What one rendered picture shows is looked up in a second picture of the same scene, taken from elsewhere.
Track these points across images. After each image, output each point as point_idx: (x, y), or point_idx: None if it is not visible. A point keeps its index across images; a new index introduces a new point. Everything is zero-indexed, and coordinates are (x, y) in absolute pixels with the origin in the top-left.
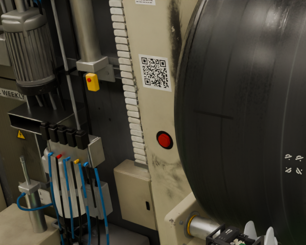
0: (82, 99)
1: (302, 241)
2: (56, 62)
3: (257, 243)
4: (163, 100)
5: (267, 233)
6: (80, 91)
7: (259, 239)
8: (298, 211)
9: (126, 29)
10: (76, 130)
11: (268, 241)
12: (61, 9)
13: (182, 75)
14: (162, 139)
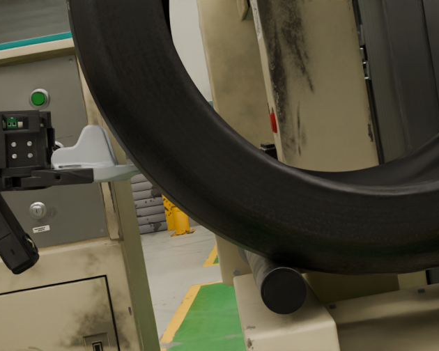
0: (378, 147)
1: (127, 155)
2: None
3: (17, 112)
4: (263, 53)
5: (83, 130)
6: (375, 134)
7: (25, 110)
8: (88, 82)
9: (362, 8)
10: (274, 147)
11: (86, 144)
12: (354, 12)
13: None
14: (270, 120)
